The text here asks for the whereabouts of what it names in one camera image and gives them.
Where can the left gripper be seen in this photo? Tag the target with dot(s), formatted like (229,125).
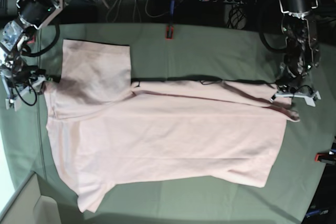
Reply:
(293,88)

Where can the red black table clamp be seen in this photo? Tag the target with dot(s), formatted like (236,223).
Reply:
(169,32)
(326,157)

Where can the pink t-shirt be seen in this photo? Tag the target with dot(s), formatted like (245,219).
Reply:
(105,130)

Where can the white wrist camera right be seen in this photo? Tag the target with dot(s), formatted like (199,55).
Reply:
(14,104)

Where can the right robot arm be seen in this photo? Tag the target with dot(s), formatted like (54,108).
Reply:
(33,15)

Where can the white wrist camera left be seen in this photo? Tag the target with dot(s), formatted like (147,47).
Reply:
(311,101)

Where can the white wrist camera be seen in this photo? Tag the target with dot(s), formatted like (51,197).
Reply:
(14,104)
(311,101)

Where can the red black table clamp right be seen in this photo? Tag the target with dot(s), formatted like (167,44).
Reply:
(326,157)

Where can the red black table clamp centre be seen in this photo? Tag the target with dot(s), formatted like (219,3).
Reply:
(169,32)

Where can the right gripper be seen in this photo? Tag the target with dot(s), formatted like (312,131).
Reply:
(17,84)

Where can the beige cardboard box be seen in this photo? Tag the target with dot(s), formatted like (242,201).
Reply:
(28,205)

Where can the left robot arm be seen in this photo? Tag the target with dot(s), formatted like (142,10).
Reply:
(302,52)

